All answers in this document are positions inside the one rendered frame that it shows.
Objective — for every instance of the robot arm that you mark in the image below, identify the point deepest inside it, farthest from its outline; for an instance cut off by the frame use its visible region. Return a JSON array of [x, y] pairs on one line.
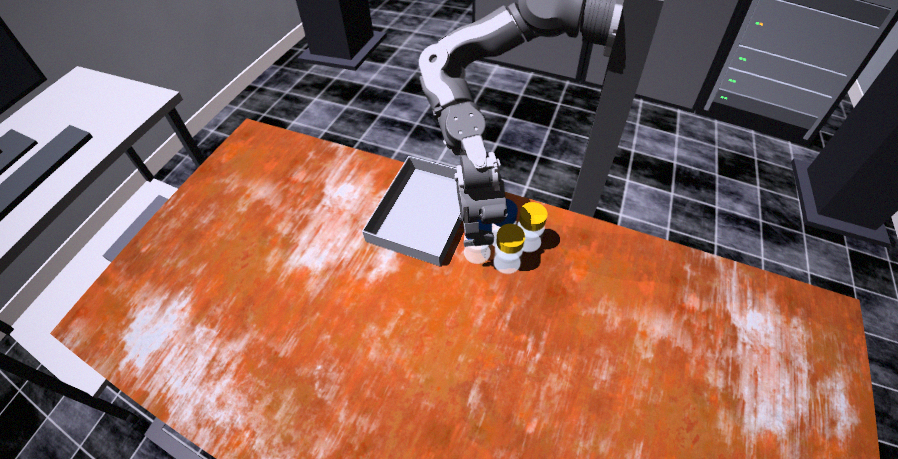
[[443, 68]]

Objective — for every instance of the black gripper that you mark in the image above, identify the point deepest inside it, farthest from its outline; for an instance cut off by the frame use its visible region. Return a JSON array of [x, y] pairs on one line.
[[487, 204]]

